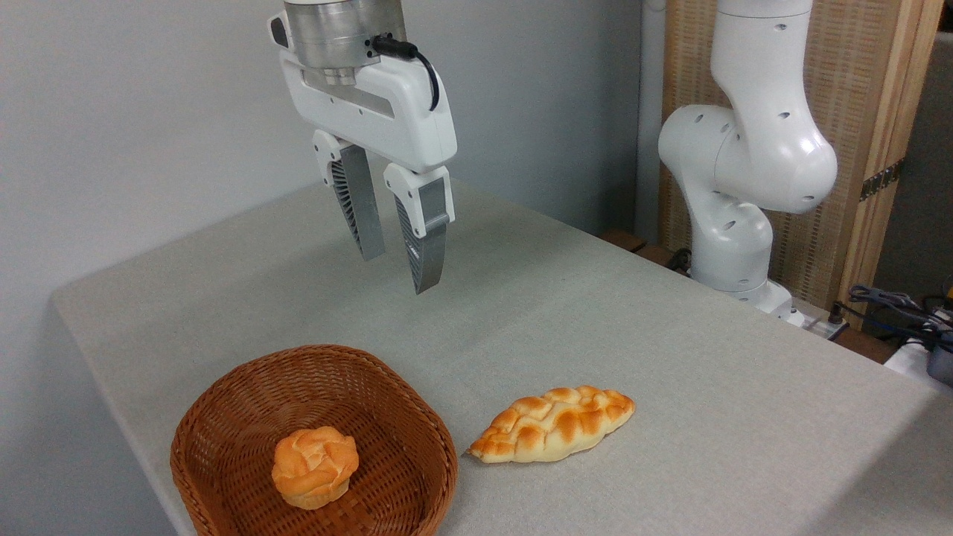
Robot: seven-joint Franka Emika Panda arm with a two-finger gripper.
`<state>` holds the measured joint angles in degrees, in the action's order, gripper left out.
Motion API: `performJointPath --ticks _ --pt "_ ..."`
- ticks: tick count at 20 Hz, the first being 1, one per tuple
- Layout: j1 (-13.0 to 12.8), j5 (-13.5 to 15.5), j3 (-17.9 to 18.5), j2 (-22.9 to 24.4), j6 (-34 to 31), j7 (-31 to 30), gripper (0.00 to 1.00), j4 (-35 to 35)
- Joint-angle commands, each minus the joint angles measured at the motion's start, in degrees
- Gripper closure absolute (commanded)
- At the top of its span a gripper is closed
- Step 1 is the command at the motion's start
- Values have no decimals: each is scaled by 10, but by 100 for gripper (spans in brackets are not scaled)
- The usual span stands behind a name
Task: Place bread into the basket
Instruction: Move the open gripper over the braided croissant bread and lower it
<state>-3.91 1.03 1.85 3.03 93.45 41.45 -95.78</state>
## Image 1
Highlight white box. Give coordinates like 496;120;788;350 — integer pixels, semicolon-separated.
884;336;953;397

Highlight round golden bread roll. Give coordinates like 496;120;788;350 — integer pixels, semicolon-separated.
270;427;360;511

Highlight grey tablecloth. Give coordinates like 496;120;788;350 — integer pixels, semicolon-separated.
51;177;953;536

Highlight brown woven wicker basket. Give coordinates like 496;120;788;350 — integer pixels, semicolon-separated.
170;344;460;536

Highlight black metal screen hinge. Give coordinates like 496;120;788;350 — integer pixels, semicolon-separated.
859;158;907;202

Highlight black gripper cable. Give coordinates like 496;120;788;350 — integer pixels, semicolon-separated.
370;34;442;113

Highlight long braided bread loaf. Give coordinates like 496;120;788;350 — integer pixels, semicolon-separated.
466;385;637;465

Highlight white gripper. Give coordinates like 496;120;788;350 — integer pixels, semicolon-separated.
268;11;459;296

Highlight dark cable bundle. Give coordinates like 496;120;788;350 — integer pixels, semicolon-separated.
829;283;953;352

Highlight woven screen with wooden frame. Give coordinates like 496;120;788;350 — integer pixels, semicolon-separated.
661;0;946;330

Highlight white vertical pipe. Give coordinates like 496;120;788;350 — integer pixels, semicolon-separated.
634;0;669;243

